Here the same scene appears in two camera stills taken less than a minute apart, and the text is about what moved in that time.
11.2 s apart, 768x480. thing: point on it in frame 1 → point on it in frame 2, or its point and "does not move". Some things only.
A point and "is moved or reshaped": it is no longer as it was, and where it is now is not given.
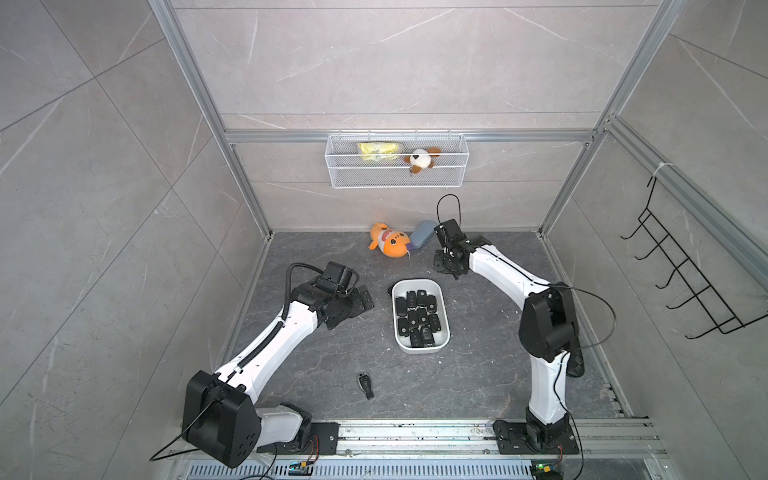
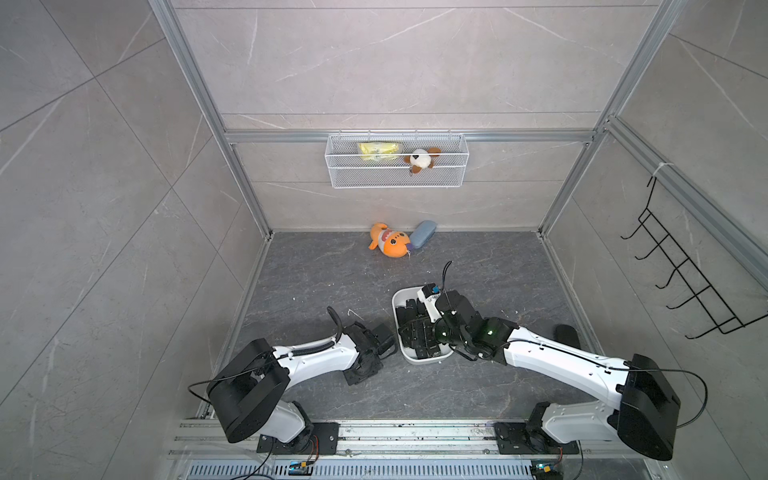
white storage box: (399, 288) is moved or reshaped
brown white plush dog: (420, 159) does not move
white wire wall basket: (396, 160) does not move
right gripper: (438, 255) → (413, 325)
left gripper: (357, 305) → (356, 378)
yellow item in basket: (378, 151) does not move
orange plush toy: (391, 243) does not move
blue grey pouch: (422, 233) does not move
